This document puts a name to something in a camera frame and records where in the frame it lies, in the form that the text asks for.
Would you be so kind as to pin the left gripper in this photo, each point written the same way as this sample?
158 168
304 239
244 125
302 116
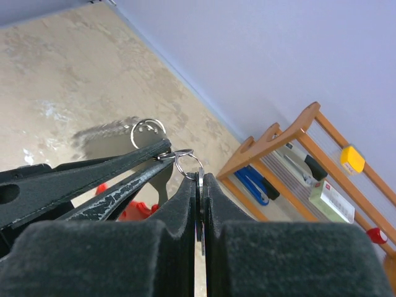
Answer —
33 193

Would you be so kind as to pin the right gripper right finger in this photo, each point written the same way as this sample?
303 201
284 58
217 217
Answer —
245 257

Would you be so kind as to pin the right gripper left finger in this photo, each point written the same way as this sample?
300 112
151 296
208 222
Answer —
152 257

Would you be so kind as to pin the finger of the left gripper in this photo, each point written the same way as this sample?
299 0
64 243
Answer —
110 204

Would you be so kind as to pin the silver key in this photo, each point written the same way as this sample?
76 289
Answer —
200 212

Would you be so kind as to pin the blue stapler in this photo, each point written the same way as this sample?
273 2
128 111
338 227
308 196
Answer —
257 185

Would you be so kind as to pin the white cardboard box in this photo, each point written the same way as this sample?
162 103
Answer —
331 203

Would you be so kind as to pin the wooden shelf rack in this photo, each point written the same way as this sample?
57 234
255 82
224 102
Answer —
372 197

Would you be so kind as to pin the grey stapler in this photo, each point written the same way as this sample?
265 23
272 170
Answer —
300 164

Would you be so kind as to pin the yellow block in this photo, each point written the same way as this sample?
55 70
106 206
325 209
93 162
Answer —
351 160

